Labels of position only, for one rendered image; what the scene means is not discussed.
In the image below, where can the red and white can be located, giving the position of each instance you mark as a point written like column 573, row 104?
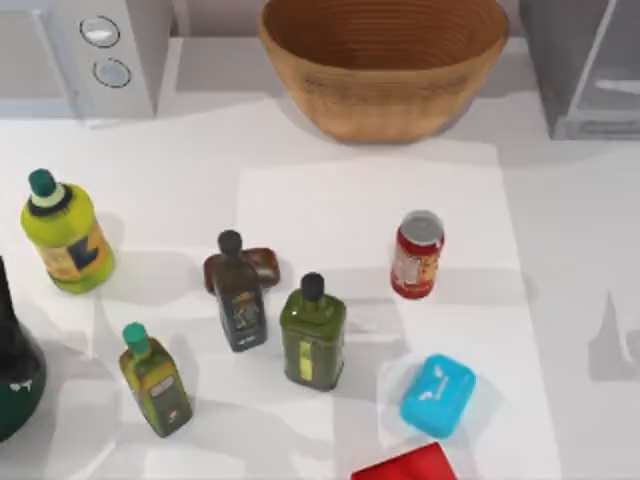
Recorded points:
column 417, row 260

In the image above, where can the dark brown bottle black cap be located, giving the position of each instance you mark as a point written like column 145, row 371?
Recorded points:
column 240, row 300

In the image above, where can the green square bottle black cap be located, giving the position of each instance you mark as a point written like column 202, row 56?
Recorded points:
column 312, row 340

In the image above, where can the woven brown basket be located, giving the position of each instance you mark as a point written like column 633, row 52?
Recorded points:
column 382, row 90

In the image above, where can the blue soap box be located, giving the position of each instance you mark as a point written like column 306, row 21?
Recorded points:
column 437, row 395

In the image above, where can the olive bottle with green cap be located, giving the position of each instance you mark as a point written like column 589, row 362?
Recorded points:
column 155, row 390

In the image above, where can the red box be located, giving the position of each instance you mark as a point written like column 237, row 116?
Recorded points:
column 407, row 465

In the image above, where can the yellow-green bottle with green cap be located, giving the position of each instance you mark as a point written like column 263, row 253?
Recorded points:
column 67, row 245

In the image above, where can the round grey microwave knob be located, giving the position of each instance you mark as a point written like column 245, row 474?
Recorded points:
column 112, row 73
column 99, row 31

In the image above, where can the pale microwave oven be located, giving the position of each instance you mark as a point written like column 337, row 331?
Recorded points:
column 45, row 60

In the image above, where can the large dark green bottle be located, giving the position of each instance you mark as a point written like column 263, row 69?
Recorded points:
column 15, row 370

